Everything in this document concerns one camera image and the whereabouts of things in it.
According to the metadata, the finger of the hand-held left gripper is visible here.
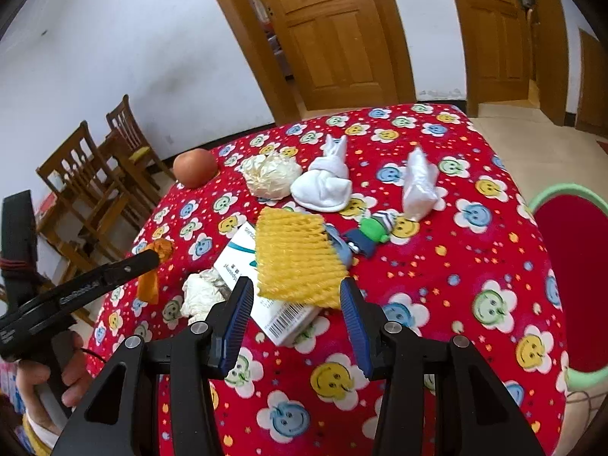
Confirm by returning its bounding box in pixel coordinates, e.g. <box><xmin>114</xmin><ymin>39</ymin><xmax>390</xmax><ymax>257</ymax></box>
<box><xmin>102</xmin><ymin>249</ymin><xmax>161</xmax><ymax>290</ymax></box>

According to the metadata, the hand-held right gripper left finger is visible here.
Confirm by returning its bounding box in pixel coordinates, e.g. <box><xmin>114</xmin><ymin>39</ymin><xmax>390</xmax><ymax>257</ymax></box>
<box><xmin>51</xmin><ymin>275</ymin><xmax>255</xmax><ymax>456</ymax></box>

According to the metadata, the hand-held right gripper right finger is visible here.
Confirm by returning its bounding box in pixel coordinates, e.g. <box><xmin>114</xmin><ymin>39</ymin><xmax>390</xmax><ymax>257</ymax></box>
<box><xmin>339</xmin><ymin>276</ymin><xmax>547</xmax><ymax>456</ymax></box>

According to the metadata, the clear orange snack bag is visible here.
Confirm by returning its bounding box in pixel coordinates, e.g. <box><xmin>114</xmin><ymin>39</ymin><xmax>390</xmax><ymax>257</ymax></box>
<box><xmin>137</xmin><ymin>239</ymin><xmax>174</xmax><ymax>305</ymax></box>

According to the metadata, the white tissue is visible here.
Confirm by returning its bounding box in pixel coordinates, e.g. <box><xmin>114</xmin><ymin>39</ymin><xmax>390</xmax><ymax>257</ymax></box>
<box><xmin>180</xmin><ymin>268</ymin><xmax>233</xmax><ymax>326</ymax></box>

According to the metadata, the white cardboard medicine box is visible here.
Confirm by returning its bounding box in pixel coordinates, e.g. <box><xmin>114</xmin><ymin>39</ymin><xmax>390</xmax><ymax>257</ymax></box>
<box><xmin>212</xmin><ymin>221</ymin><xmax>321</xmax><ymax>347</ymax></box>

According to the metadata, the yellow foam fruit net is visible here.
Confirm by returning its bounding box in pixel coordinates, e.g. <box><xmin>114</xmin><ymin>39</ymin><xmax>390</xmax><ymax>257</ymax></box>
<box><xmin>255</xmin><ymin>207</ymin><xmax>350</xmax><ymax>309</ymax></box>

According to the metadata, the green and blue plush toy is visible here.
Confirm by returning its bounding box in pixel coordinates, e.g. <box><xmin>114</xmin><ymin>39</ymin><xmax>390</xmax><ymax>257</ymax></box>
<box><xmin>325</xmin><ymin>211</ymin><xmax>396</xmax><ymax>267</ymax></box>

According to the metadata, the white plastic bag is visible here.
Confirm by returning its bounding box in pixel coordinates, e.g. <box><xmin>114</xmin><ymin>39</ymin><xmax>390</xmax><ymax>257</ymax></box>
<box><xmin>402</xmin><ymin>146</ymin><xmax>440</xmax><ymax>222</ymax></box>

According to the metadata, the cream plastic bag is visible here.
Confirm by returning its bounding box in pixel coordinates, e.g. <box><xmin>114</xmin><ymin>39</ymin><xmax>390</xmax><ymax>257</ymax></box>
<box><xmin>241</xmin><ymin>151</ymin><xmax>303</xmax><ymax>199</ymax></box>

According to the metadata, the red round stool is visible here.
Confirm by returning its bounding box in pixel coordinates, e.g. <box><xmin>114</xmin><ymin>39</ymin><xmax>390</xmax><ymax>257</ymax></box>
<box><xmin>528</xmin><ymin>184</ymin><xmax>608</xmax><ymax>388</ymax></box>

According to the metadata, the person's left hand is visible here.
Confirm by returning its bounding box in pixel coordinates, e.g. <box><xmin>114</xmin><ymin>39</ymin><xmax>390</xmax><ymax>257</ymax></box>
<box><xmin>16</xmin><ymin>330</ymin><xmax>97</xmax><ymax>433</ymax></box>

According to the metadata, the wooden slat-back chair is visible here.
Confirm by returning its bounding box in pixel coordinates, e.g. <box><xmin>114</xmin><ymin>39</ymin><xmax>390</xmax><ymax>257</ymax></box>
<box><xmin>37</xmin><ymin>121</ymin><xmax>160</xmax><ymax>295</ymax></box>
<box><xmin>105</xmin><ymin>95</ymin><xmax>177</xmax><ymax>195</ymax></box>

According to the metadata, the red smiley flower tablecloth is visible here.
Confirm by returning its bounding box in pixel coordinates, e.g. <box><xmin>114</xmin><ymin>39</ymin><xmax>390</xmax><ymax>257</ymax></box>
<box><xmin>85</xmin><ymin>103</ymin><xmax>571</xmax><ymax>456</ymax></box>

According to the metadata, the reddish round apple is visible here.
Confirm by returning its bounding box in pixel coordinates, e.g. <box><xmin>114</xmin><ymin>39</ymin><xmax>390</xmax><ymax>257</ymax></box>
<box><xmin>173</xmin><ymin>149</ymin><xmax>218</xmax><ymax>189</ymax></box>

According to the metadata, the white plush rabbit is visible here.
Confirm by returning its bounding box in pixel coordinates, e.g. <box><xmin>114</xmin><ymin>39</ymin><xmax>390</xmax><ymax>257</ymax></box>
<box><xmin>290</xmin><ymin>134</ymin><xmax>353</xmax><ymax>212</ymax></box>

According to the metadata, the wooden panel door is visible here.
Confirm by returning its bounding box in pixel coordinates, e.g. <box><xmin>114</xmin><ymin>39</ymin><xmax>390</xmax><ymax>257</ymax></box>
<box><xmin>252</xmin><ymin>0</ymin><xmax>400</xmax><ymax>111</ymax></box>
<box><xmin>444</xmin><ymin>0</ymin><xmax>533</xmax><ymax>117</ymax></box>

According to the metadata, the narrow wooden door panel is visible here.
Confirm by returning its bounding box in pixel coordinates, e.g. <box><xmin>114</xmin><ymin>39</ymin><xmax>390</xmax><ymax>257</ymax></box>
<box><xmin>576</xmin><ymin>28</ymin><xmax>608</xmax><ymax>137</ymax></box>

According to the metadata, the wooden door frame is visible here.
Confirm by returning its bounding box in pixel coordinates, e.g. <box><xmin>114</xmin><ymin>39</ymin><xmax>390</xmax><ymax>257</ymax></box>
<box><xmin>444</xmin><ymin>0</ymin><xmax>571</xmax><ymax>127</ymax></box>
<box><xmin>197</xmin><ymin>0</ymin><xmax>419</xmax><ymax>124</ymax></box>

